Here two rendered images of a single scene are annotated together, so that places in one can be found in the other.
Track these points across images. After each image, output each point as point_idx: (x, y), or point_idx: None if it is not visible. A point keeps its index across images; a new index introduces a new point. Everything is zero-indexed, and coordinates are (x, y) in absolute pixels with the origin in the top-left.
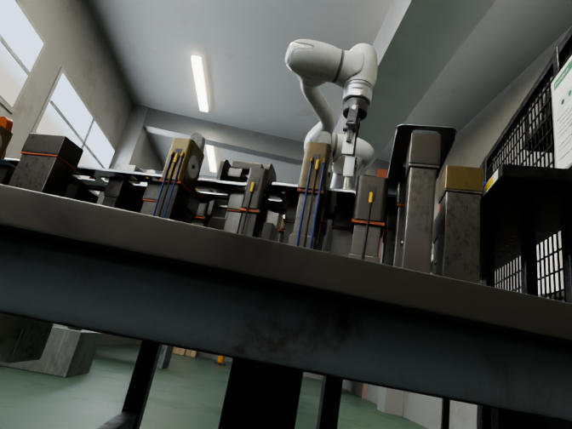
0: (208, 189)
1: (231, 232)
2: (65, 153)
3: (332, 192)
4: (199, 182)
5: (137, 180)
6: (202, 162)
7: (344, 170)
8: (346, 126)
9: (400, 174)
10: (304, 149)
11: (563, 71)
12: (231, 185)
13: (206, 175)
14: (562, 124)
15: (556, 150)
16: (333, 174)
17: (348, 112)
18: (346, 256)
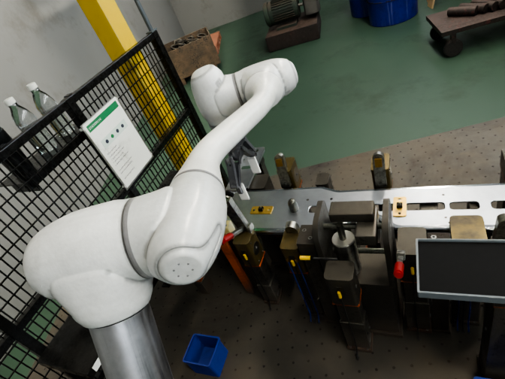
0: (377, 204)
1: (322, 162)
2: (501, 165)
3: (273, 195)
4: (382, 195)
5: (461, 200)
6: (371, 174)
7: (247, 194)
8: (252, 152)
9: (247, 174)
10: (220, 244)
11: (95, 119)
12: (351, 195)
13: (438, 238)
14: (115, 156)
15: (117, 173)
16: (145, 310)
17: (249, 141)
18: (300, 168)
